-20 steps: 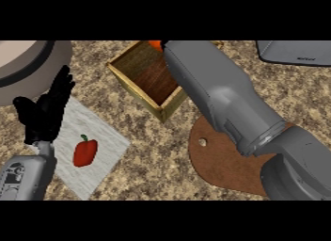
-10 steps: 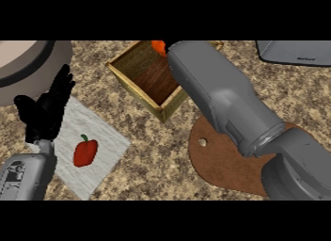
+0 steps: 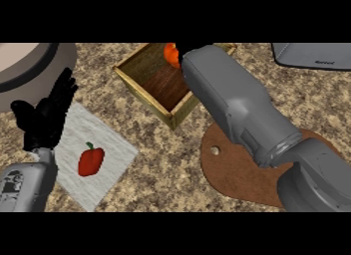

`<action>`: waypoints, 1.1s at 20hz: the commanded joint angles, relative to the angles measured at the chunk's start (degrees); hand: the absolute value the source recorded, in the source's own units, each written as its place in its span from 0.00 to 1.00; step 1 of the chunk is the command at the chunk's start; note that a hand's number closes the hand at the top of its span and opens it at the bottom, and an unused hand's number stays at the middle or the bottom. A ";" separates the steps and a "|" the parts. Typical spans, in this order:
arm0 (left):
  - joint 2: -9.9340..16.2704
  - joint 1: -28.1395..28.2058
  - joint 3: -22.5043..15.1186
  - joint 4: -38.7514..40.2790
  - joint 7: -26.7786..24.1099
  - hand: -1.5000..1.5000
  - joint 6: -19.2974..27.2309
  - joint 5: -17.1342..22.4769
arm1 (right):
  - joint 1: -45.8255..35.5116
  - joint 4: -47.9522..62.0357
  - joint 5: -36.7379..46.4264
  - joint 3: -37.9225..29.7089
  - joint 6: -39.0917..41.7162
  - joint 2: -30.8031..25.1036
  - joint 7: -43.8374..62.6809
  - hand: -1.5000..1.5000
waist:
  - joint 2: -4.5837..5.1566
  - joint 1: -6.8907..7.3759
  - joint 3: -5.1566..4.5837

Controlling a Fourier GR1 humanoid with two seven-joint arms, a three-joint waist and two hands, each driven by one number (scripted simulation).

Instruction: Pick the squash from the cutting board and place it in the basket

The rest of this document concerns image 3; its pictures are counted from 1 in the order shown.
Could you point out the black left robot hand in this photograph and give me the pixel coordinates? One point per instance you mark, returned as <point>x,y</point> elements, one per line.
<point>43,123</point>

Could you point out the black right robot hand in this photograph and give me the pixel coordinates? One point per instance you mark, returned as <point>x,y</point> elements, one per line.
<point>185,46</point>

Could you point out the orange squash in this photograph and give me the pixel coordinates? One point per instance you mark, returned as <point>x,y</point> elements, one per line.
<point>170,55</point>

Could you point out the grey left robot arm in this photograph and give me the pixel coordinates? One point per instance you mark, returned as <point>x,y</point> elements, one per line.
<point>24,186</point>

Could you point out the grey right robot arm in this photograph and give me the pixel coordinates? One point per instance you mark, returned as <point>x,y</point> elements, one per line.
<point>241,103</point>

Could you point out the wooden box basket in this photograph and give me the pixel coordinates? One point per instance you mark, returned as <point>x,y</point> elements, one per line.
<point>156,86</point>

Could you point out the brown wooden cutting board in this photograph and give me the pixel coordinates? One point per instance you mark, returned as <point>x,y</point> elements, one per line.
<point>232,169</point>

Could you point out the white placemat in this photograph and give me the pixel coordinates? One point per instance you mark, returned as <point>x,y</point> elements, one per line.
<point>92,132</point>

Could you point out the red bell pepper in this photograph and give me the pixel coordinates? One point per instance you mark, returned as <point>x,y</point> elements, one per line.
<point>91,162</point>

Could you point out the large grey pot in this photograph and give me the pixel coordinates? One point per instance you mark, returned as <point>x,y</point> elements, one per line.
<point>21,66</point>

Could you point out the grey flat appliance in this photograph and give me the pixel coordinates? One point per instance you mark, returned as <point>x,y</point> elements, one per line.
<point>320,54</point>

